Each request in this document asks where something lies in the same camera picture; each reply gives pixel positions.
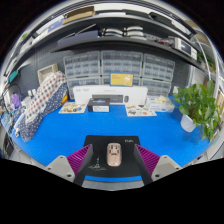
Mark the teal tool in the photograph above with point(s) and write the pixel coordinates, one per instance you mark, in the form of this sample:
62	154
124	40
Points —
13	76

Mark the white and blue tissue box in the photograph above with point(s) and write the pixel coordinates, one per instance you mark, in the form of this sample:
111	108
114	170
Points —
160	107

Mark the long white keyboard box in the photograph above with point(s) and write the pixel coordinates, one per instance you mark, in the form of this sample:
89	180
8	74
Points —
83	95

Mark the small purple object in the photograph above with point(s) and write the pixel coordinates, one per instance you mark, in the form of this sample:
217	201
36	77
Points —
16	101

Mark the black mouse pad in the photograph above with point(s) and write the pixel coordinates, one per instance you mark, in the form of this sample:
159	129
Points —
100	150

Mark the small black box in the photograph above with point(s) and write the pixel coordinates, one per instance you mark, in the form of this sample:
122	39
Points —
99	106

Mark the printed picture sheet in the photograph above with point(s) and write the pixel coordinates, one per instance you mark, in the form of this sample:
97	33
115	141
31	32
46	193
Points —
72	108
140	110

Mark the small yellow tool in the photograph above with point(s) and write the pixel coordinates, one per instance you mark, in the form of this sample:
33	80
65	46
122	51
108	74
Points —
64	99

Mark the yellow card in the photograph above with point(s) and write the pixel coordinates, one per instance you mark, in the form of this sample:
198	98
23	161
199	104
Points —
121	79

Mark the white open box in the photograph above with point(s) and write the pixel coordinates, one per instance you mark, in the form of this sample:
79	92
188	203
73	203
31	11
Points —
47	73

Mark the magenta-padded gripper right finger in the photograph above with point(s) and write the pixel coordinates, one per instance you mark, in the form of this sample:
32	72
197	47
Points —
165	166

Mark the pale yellow crumpled tissue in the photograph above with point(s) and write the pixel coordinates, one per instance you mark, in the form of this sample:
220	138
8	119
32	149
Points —
163	99

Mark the white red dotted cloth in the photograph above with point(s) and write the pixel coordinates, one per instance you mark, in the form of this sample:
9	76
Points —
43	95

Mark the green plant in white pot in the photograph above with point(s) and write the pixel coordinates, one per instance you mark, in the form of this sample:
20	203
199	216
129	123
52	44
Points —
196	103

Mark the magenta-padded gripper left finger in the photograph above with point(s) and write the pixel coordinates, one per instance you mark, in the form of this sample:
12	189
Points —
63	166

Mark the navy dotted cloth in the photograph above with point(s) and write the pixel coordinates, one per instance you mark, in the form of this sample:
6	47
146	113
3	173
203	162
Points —
36	125

